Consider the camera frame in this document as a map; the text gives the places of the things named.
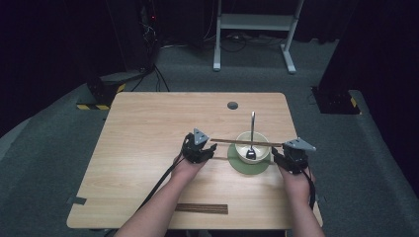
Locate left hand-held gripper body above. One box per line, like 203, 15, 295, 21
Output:
181, 127, 210, 165

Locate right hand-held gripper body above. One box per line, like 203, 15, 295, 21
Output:
280, 136, 317, 176

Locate single light wooden chopstick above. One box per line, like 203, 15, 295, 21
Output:
209, 137, 284, 148

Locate cream ceramic bowl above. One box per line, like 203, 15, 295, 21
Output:
234, 130, 271, 165

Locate person's left hand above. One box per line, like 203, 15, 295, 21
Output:
171, 154, 207, 183

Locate person's right hand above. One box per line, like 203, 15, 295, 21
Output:
279, 164, 316, 199

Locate green round plate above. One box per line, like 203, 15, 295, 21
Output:
226, 141, 272, 176

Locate metal spoon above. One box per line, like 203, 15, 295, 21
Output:
245, 111, 258, 161

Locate black stand with striped base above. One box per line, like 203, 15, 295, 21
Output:
76, 0, 162, 112
310, 0, 367, 116

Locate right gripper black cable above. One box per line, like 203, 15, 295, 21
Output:
301, 167, 318, 211

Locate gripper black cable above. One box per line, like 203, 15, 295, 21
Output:
136, 153, 186, 211
301, 167, 318, 211

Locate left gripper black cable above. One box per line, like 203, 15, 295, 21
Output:
136, 153, 186, 211

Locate black floor cable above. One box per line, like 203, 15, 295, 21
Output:
130, 63, 171, 93

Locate tangled black cables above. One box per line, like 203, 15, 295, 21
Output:
161, 31, 286, 53

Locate white metal stand frame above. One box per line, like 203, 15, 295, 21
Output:
212, 0, 305, 75

